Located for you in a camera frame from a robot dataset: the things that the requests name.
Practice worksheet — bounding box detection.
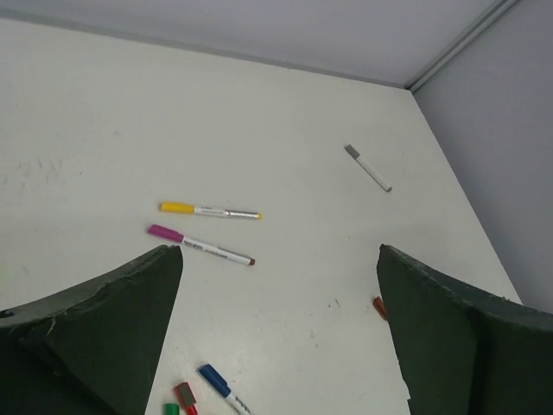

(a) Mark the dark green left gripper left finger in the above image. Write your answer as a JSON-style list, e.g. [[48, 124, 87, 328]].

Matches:
[[1, 246, 183, 414]]

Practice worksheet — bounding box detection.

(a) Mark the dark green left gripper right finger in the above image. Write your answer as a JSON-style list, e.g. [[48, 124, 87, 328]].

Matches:
[[377, 245, 552, 414]]

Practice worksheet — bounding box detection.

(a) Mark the brown cap marker pen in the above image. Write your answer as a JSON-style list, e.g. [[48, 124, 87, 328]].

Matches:
[[372, 297, 388, 321]]

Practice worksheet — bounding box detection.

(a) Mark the grey cap whiteboard marker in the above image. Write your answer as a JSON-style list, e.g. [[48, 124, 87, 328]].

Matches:
[[344, 144, 392, 193]]

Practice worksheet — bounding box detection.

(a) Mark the green cap marker pen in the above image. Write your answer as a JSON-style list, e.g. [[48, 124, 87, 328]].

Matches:
[[163, 403, 181, 415]]

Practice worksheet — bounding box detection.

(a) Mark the blue cap marker pen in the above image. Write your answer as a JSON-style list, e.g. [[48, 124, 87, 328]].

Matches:
[[197, 364, 253, 415]]

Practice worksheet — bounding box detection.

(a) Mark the yellow cap marker pen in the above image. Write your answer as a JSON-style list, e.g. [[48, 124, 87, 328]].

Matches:
[[160, 201, 263, 220]]

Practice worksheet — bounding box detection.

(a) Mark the red cap whiteboard marker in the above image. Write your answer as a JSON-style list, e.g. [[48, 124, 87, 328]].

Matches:
[[174, 382, 198, 415]]

